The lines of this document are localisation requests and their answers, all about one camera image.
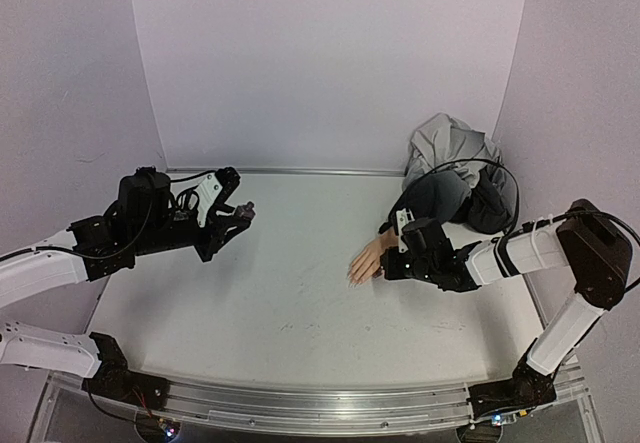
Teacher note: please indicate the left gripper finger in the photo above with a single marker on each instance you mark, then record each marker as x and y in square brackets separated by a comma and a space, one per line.
[229, 180]
[218, 232]

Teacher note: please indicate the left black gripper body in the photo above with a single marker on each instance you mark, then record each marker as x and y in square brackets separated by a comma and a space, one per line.
[155, 237]

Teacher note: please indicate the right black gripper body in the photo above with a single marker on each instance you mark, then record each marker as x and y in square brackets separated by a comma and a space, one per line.
[391, 264]

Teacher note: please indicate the nail polish bottle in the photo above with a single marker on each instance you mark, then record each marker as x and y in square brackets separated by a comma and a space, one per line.
[246, 211]

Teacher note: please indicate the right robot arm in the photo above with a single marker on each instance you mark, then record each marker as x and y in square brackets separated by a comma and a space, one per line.
[597, 247]

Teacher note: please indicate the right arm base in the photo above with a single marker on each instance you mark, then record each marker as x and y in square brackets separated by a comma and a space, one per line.
[525, 390]

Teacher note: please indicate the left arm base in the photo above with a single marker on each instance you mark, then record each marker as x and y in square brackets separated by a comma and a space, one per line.
[115, 381]

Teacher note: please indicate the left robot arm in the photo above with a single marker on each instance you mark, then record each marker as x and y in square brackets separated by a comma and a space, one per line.
[46, 265]

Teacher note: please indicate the mannequin hand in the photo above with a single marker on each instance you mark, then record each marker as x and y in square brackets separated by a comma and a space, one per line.
[368, 263]

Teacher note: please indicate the dark sleeve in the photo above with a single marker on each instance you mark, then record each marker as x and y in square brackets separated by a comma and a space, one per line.
[443, 196]

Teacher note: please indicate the grey crumpled cloth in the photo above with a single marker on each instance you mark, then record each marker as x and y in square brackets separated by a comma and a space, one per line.
[447, 143]

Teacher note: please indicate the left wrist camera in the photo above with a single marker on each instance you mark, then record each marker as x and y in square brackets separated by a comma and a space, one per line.
[201, 197]

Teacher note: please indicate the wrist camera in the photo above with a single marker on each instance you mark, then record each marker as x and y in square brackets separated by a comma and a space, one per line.
[201, 197]
[402, 218]

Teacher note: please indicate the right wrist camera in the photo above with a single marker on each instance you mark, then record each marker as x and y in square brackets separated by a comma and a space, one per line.
[402, 218]

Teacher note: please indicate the aluminium front rail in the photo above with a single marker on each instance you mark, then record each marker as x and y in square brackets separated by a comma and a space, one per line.
[316, 411]

